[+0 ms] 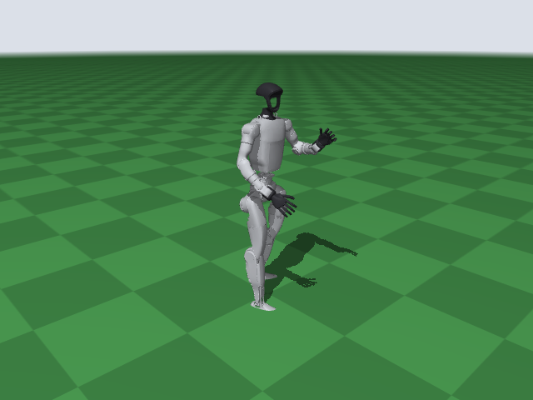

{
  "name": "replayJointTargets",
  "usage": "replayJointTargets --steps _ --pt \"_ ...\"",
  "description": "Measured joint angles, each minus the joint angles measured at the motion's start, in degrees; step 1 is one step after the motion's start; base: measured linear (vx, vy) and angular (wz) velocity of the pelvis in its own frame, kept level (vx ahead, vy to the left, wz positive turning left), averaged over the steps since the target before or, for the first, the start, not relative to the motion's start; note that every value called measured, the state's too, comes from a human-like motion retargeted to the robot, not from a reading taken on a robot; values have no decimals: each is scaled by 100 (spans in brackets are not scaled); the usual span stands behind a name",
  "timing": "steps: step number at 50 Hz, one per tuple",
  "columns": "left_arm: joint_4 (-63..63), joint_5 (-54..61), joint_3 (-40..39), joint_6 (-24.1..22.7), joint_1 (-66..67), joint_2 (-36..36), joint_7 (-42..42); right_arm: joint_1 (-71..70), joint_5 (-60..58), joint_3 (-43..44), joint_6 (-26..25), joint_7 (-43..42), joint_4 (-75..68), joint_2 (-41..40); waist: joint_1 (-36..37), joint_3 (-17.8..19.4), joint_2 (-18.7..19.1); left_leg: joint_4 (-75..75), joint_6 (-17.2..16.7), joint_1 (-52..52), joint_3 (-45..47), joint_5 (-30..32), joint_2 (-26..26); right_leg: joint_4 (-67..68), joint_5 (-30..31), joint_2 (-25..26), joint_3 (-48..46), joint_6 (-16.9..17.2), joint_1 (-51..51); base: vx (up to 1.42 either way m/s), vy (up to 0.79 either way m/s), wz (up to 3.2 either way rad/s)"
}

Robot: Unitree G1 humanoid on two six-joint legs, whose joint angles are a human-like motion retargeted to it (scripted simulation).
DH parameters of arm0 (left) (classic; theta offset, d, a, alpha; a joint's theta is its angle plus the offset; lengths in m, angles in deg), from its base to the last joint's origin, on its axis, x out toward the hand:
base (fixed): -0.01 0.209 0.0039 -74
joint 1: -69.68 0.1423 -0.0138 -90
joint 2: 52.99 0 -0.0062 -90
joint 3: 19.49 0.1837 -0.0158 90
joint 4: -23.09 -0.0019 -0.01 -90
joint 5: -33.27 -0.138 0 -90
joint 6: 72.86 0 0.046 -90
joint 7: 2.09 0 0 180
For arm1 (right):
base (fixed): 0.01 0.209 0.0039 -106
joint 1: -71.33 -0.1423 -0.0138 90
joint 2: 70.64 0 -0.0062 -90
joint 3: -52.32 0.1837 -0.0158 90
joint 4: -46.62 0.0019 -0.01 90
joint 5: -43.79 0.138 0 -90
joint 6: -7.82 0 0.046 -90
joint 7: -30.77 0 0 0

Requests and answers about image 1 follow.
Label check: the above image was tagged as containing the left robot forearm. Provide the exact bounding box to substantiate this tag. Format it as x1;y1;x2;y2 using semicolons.
301;142;320;155

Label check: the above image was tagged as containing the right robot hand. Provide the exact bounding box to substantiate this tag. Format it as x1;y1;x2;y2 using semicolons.
262;187;296;218

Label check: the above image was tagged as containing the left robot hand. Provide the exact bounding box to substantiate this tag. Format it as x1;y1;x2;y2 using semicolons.
312;127;336;152

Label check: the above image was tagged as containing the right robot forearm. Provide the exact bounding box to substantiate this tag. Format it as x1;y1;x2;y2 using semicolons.
238;159;272;198

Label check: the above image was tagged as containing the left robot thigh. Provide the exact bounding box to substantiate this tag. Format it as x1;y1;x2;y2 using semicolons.
266;185;286;245

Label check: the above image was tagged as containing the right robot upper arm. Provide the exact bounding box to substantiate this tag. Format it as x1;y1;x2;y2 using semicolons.
237;122;261;170

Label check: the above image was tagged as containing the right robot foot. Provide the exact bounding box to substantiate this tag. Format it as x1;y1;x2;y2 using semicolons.
251;301;276;311

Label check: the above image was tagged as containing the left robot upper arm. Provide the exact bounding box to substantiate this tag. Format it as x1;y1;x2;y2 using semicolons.
283;118;303;155

